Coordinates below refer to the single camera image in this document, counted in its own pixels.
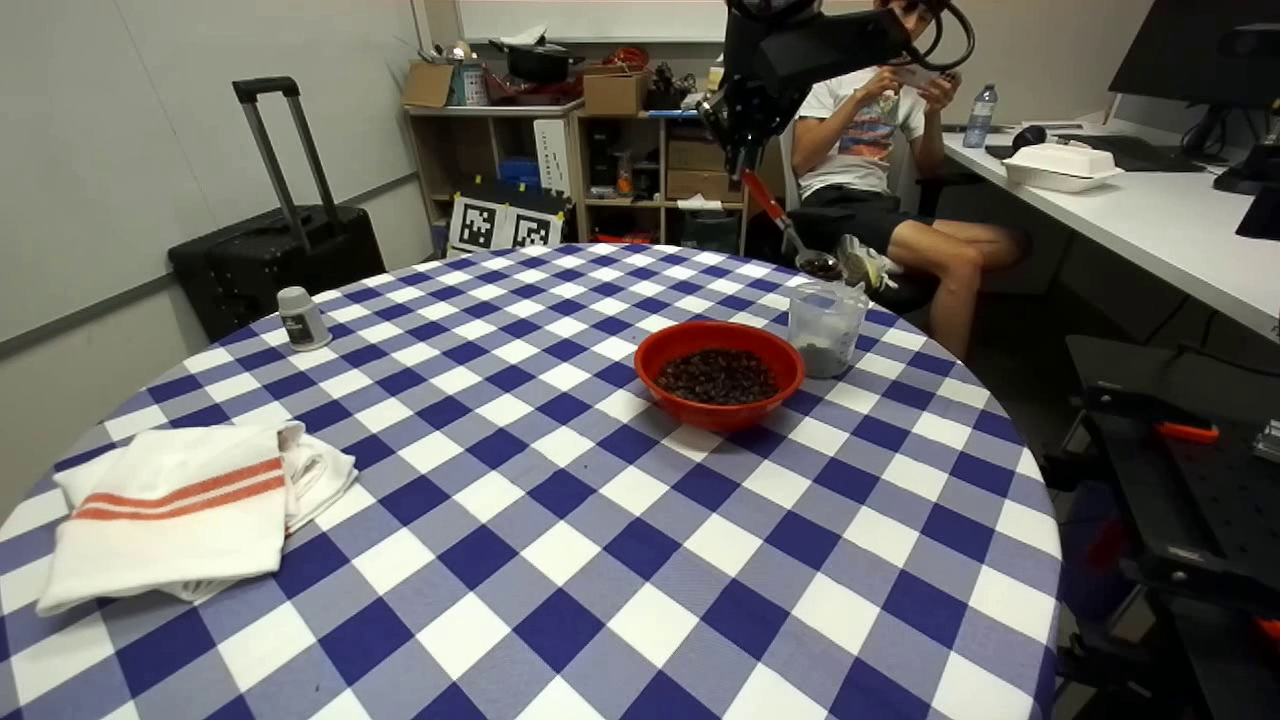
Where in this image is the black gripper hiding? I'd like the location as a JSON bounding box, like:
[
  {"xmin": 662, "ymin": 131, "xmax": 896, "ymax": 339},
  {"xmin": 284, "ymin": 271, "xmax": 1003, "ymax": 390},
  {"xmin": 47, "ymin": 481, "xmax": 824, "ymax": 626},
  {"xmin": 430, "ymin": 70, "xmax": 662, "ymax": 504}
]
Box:
[{"xmin": 698, "ymin": 0, "xmax": 863, "ymax": 175}]

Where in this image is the red handled metal spoon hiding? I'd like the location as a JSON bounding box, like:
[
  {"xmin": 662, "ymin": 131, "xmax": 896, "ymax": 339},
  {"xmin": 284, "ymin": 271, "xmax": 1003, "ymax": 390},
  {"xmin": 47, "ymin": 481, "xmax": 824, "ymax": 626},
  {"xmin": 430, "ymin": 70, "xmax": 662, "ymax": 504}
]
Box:
[{"xmin": 734, "ymin": 165, "xmax": 849, "ymax": 283}]

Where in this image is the orange red bowl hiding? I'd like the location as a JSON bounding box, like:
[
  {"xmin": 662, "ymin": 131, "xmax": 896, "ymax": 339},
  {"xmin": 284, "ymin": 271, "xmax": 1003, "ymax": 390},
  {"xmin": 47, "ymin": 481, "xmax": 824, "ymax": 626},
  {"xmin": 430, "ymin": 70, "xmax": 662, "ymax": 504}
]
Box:
[{"xmin": 626, "ymin": 314, "xmax": 811, "ymax": 441}]

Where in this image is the brown cardboard box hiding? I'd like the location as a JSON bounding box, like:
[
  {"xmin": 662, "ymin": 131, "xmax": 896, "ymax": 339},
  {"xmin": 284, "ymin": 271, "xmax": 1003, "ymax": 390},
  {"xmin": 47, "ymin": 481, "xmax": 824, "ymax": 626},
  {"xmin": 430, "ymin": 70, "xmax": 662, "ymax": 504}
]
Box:
[
  {"xmin": 575, "ymin": 64, "xmax": 651, "ymax": 123},
  {"xmin": 399, "ymin": 61, "xmax": 458, "ymax": 116},
  {"xmin": 662, "ymin": 131, "xmax": 730, "ymax": 208}
]

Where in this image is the seated person in white shirt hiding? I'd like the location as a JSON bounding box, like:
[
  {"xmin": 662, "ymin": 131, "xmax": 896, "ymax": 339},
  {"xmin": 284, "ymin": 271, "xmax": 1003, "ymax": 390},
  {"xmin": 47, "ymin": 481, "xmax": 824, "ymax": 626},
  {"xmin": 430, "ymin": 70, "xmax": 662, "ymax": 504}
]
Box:
[{"xmin": 778, "ymin": 0, "xmax": 1026, "ymax": 358}]

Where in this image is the wooden storage shelf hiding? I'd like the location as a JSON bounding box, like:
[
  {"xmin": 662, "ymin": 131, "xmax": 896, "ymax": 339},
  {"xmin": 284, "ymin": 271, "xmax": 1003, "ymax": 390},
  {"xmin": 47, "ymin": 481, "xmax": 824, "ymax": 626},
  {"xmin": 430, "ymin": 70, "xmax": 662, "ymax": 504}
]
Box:
[{"xmin": 399, "ymin": 91, "xmax": 751, "ymax": 258}]

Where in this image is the dark coffee beans heap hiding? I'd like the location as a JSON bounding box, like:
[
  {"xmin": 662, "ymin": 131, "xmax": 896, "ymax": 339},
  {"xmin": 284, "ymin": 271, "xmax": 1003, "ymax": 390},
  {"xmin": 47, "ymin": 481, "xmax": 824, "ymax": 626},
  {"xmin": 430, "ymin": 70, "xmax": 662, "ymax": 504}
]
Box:
[{"xmin": 654, "ymin": 344, "xmax": 782, "ymax": 407}]

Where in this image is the clear water bottle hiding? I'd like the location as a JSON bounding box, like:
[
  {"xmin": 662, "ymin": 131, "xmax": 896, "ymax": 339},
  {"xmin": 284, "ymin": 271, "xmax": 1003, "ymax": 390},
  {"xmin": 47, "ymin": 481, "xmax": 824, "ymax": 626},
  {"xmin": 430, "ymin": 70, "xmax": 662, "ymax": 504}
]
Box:
[{"xmin": 961, "ymin": 78, "xmax": 1003, "ymax": 150}]

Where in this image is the black white calibration board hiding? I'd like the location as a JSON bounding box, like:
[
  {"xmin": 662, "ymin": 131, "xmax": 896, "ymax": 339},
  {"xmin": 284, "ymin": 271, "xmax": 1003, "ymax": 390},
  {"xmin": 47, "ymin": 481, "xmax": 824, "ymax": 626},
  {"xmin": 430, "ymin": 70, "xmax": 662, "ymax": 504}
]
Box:
[{"xmin": 442, "ymin": 187, "xmax": 566, "ymax": 258}]

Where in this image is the white takeout container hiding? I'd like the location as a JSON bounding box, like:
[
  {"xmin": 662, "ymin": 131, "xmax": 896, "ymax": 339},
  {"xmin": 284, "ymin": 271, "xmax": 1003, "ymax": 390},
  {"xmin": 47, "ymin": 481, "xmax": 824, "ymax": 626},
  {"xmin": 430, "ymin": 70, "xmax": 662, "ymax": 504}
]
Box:
[{"xmin": 998, "ymin": 137, "xmax": 1124, "ymax": 199}]

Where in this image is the black keyboard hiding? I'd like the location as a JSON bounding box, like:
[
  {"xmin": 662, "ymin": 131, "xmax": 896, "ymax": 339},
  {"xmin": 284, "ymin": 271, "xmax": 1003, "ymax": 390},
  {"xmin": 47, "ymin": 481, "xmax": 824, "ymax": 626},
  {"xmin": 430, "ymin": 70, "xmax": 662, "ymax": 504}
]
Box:
[{"xmin": 1082, "ymin": 131, "xmax": 1212, "ymax": 175}]

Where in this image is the long white desk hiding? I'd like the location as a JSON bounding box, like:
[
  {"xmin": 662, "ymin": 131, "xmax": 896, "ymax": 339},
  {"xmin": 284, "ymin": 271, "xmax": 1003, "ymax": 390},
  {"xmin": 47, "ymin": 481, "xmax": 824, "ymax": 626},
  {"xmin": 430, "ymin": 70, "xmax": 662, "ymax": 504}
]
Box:
[{"xmin": 936, "ymin": 121, "xmax": 1280, "ymax": 346}]

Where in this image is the blue white checkered tablecloth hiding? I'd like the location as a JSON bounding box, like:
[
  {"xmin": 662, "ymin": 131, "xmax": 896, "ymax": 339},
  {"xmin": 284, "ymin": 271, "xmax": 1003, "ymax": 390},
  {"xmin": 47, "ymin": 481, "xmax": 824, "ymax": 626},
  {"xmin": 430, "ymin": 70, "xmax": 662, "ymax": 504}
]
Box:
[{"xmin": 0, "ymin": 239, "xmax": 1066, "ymax": 720}]

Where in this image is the black computer monitor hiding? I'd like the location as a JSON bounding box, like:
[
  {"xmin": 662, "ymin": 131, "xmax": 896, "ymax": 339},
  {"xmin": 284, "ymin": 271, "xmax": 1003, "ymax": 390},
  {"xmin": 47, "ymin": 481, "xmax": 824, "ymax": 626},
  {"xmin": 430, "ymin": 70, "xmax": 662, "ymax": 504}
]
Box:
[{"xmin": 1103, "ymin": 0, "xmax": 1280, "ymax": 110}]

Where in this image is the small white bottle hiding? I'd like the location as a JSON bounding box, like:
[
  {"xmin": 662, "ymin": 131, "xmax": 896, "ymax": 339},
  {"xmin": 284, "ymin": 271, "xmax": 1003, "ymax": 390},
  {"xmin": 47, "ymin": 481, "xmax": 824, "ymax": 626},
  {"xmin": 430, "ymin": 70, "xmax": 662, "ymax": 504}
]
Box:
[{"xmin": 271, "ymin": 280, "xmax": 337, "ymax": 352}]

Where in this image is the black wheeled suitcase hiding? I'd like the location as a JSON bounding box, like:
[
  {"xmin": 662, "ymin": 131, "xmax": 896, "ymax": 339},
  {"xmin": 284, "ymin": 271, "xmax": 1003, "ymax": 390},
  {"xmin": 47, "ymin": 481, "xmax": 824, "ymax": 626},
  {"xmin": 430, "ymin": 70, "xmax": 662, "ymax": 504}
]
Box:
[{"xmin": 162, "ymin": 70, "xmax": 390, "ymax": 344}]

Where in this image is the black equipment cart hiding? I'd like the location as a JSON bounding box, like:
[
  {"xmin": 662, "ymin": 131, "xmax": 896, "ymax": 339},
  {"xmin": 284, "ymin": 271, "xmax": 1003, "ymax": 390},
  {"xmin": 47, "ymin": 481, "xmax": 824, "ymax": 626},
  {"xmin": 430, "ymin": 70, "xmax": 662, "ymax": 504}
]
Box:
[{"xmin": 1056, "ymin": 333, "xmax": 1280, "ymax": 720}]

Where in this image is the white towel with orange stripes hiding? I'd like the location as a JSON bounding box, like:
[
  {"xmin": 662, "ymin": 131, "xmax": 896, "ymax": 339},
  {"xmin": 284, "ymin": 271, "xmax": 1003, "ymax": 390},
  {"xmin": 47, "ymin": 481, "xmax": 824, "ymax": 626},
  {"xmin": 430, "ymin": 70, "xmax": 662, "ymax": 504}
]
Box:
[{"xmin": 33, "ymin": 417, "xmax": 365, "ymax": 621}]

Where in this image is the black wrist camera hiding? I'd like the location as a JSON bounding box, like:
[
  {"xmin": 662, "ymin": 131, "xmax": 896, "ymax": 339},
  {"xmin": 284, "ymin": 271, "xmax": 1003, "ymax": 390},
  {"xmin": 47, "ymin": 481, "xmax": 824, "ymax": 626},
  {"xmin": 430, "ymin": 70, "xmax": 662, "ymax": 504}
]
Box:
[{"xmin": 816, "ymin": 0, "xmax": 926, "ymax": 89}]

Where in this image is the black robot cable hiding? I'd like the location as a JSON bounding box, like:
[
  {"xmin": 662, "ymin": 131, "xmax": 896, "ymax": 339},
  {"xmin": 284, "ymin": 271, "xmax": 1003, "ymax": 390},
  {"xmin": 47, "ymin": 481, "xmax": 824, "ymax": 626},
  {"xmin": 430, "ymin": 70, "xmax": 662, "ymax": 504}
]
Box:
[{"xmin": 900, "ymin": 0, "xmax": 980, "ymax": 78}]

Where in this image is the orange handled tool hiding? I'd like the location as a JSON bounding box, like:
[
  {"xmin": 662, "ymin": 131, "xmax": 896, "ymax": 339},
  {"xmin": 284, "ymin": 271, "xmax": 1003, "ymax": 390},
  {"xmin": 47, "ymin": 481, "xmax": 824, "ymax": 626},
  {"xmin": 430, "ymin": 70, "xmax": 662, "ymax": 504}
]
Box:
[{"xmin": 1150, "ymin": 417, "xmax": 1222, "ymax": 452}]

